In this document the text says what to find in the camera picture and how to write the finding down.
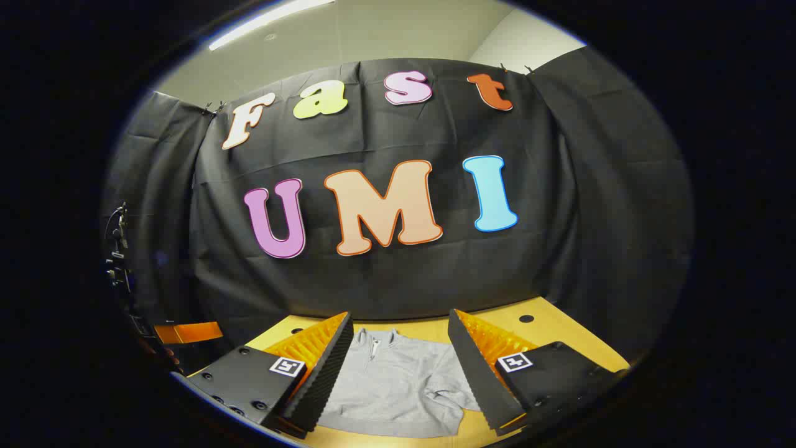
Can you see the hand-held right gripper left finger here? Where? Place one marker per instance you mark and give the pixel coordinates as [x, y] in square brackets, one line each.
[323, 379]

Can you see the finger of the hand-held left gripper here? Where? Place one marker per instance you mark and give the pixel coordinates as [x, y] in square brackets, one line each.
[189, 332]

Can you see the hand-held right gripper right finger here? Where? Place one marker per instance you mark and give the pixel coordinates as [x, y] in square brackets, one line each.
[476, 373]

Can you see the grey zip-neck sweatshirt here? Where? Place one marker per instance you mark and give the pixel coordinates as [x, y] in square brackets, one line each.
[398, 386]

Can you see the black backdrop cloth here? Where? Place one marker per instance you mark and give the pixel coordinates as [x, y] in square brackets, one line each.
[385, 280]

